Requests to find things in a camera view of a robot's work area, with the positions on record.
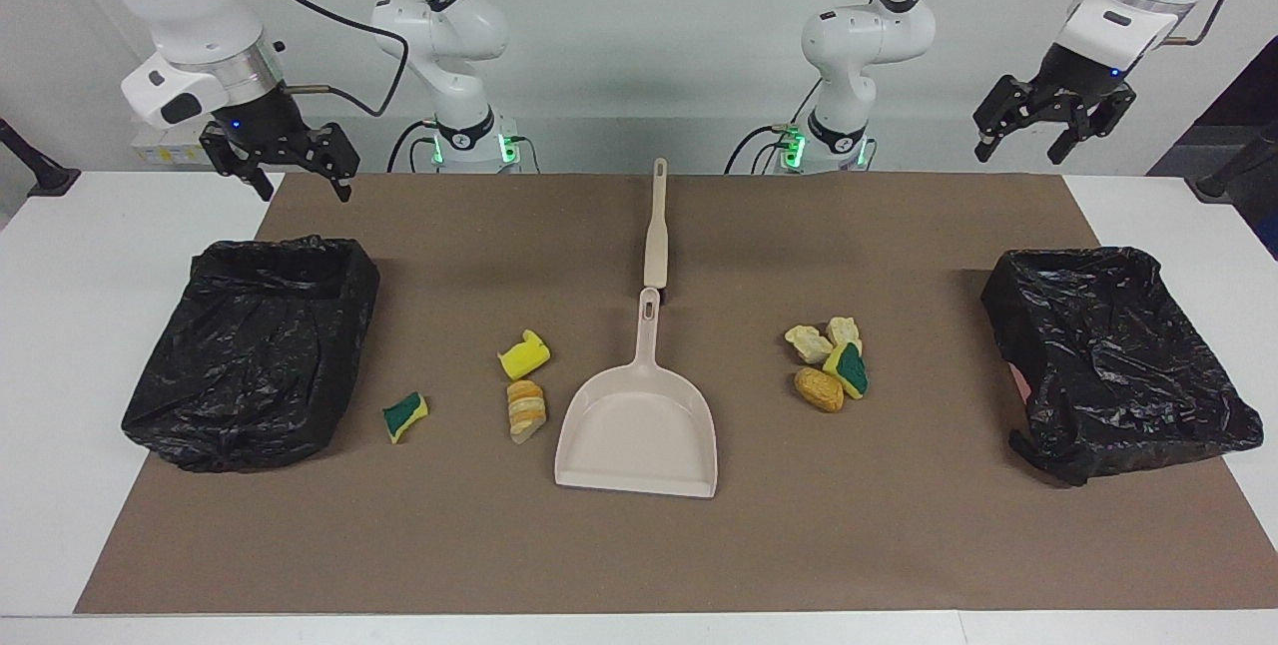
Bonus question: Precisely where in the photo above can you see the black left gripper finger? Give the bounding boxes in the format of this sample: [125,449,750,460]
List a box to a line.
[1048,86,1137,165]
[973,76,1044,164]

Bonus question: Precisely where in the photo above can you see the small green yellow sponge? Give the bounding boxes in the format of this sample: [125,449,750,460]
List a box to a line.
[382,391,430,444]

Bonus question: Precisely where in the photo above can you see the black base cable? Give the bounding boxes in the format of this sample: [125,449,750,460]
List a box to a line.
[387,119,440,174]
[724,124,800,175]

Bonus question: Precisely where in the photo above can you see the white wall socket box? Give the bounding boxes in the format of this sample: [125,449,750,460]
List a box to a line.
[130,129,219,167]

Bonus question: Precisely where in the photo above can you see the black clamp stand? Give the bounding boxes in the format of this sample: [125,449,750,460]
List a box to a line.
[1185,123,1278,202]
[0,118,81,197]

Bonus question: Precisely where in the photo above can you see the curled yellow sponge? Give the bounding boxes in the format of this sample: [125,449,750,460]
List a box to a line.
[497,328,552,381]

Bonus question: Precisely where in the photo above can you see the brown bread roll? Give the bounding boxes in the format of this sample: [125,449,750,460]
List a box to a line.
[794,367,846,413]

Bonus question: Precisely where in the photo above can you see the thick green yellow sponge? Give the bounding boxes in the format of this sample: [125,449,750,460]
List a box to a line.
[822,340,870,399]

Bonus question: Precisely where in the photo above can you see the black bag lined pink bin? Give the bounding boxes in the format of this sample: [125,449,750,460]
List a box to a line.
[980,246,1264,486]

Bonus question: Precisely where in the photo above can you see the pale bread chunk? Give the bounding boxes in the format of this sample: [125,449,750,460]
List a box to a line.
[784,324,835,365]

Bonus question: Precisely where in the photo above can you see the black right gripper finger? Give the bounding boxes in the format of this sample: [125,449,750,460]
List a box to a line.
[200,123,276,203]
[300,121,360,204]

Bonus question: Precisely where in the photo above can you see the brown paper table mat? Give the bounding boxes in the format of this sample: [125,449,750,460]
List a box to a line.
[75,173,1278,614]

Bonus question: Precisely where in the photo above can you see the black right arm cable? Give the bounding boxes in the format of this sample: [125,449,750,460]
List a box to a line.
[218,0,410,119]

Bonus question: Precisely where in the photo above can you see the beige hand brush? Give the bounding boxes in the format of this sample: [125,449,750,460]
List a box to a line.
[642,158,672,295]

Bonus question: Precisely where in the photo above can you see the beige plastic dustpan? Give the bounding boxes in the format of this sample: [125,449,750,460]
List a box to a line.
[554,288,719,499]

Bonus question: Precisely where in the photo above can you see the large striped croissant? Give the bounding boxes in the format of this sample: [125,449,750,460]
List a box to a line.
[506,379,548,445]

